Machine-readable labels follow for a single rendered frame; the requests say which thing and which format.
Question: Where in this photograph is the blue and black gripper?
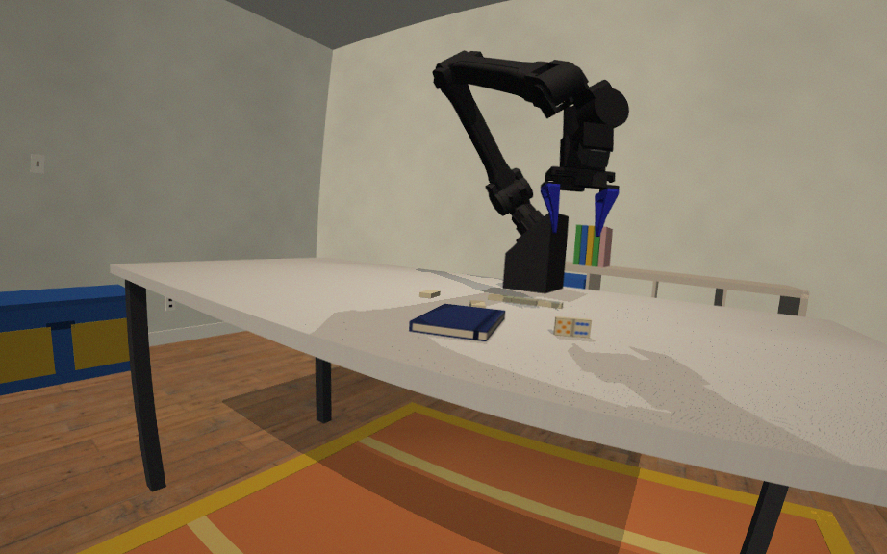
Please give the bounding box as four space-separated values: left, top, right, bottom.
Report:
541 166 620 237

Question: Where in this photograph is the dark blue notebook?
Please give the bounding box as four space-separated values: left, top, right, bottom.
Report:
409 304 505 341

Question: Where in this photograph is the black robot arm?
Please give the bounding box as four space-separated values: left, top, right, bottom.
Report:
432 50 629 242

